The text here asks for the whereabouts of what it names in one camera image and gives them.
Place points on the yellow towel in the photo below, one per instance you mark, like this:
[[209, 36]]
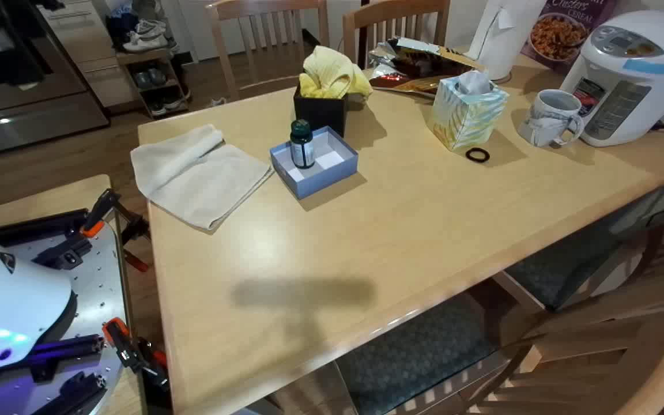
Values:
[[332, 73]]

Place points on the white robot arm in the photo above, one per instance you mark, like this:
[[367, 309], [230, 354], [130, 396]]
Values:
[[11, 301]]

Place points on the blue-grey shallow box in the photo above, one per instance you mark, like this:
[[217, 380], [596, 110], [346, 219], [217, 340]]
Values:
[[338, 163]]

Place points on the black rectangular box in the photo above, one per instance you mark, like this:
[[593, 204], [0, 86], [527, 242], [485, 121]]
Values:
[[321, 116]]

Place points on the white folded towel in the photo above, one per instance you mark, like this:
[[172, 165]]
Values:
[[194, 180]]

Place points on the patterned tissue box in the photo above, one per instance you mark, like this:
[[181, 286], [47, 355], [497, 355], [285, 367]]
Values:
[[467, 116]]

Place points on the printed snack box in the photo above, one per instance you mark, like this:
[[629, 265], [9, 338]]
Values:
[[560, 36]]

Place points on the small green-capped bottle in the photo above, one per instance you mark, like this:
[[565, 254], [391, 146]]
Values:
[[304, 151]]

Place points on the brown tray with items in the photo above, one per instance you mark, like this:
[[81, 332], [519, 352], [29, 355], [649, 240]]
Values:
[[426, 65]]

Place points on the orange black clamp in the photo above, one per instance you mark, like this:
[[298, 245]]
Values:
[[80, 239], [135, 230], [127, 341]]

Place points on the wooden slat-back chair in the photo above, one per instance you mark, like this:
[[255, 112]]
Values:
[[271, 7], [392, 13]]

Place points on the wooden shoe rack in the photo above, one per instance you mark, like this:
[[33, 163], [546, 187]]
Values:
[[155, 76]]

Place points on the white mug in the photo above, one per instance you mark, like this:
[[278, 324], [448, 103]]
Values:
[[548, 127]]

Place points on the metal robot mounting plate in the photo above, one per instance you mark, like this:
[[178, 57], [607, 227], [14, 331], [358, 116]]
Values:
[[98, 284]]

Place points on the white sneakers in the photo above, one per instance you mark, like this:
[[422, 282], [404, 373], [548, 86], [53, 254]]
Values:
[[143, 41]]

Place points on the white electric water boiler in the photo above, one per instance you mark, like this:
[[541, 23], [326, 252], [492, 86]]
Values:
[[639, 83]]

